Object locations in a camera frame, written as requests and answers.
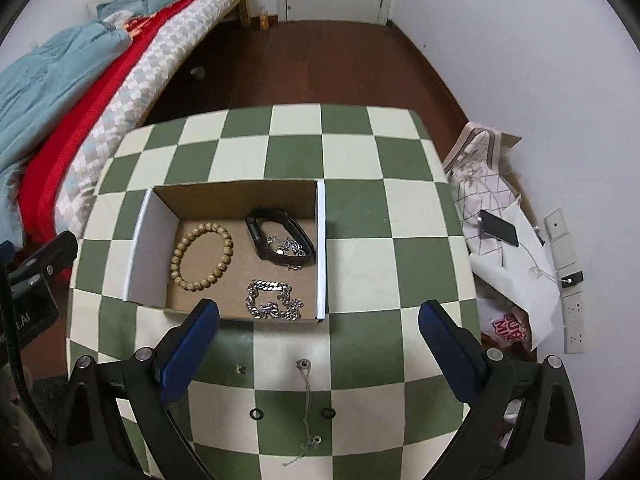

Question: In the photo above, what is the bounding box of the wooden bead bracelet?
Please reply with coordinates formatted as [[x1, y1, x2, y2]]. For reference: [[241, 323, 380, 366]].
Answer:
[[169, 222, 236, 293]]

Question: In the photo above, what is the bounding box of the thick silver chain bracelet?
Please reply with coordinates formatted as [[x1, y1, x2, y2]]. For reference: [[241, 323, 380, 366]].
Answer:
[[244, 278, 305, 322]]

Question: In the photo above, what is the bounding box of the thin silver chain bracelet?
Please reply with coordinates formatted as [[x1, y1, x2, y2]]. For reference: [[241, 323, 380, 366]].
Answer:
[[264, 234, 307, 272]]

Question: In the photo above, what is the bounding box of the black fitness band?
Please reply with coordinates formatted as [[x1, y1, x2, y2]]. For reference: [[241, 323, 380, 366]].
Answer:
[[245, 208, 316, 269]]

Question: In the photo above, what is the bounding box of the red white snack bag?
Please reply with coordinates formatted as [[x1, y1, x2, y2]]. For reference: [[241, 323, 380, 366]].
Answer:
[[480, 312, 530, 351]]

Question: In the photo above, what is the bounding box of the white paper bag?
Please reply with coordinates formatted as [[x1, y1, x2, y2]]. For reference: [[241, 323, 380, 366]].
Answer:
[[468, 202, 560, 349]]

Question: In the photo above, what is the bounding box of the red bed sheet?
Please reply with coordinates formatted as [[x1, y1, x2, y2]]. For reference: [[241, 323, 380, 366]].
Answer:
[[16, 0, 196, 245]]

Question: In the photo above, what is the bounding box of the white cardboard box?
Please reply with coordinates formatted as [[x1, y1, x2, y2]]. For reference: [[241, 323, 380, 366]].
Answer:
[[122, 180, 326, 323]]

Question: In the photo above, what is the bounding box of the black smartphone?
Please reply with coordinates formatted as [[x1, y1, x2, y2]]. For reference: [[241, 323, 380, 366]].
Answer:
[[477, 209, 520, 247]]

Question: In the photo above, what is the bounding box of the black charger plug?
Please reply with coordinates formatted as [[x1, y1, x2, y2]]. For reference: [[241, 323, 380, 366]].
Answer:
[[559, 271, 585, 289]]

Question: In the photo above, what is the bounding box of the beige patterned tote bag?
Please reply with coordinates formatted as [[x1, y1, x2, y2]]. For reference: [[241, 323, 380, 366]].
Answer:
[[444, 122, 521, 240]]

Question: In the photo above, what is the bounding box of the light blue blanket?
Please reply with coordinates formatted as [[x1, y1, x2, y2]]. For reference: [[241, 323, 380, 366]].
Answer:
[[1, 0, 177, 249]]

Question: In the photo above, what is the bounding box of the checkered grey white mattress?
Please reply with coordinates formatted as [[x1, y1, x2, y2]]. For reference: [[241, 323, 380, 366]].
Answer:
[[52, 0, 246, 235]]

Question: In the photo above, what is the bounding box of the white wall socket strip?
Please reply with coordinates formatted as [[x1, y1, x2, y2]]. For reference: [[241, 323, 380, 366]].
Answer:
[[544, 208, 586, 354]]

